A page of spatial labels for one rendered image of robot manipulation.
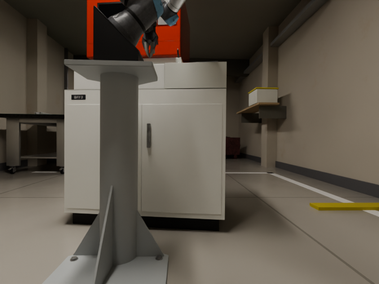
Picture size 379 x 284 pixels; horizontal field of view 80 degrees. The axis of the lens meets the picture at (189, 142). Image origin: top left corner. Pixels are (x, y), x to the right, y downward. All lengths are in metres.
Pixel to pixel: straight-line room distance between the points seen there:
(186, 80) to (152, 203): 0.73
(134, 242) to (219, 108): 0.79
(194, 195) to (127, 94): 0.68
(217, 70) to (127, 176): 0.76
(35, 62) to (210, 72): 4.27
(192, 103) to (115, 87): 0.48
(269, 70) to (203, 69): 3.54
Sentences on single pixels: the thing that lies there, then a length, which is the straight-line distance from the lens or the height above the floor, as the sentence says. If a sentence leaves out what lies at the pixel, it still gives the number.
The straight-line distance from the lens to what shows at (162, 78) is 1.36.
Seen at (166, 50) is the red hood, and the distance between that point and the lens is 2.03.
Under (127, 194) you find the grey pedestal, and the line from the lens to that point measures 1.00.
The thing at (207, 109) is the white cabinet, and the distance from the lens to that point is 1.29.
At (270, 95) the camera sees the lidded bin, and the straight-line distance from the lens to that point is 4.22.
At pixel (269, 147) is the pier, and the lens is 4.65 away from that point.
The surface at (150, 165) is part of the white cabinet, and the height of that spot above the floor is 0.37.
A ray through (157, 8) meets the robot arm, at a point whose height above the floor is 1.08.
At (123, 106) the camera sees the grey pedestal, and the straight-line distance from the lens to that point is 0.97.
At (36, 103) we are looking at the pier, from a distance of 5.09.
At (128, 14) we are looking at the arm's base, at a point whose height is 1.04.
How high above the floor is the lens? 0.53
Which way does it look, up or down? 1 degrees down
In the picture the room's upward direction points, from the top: 1 degrees clockwise
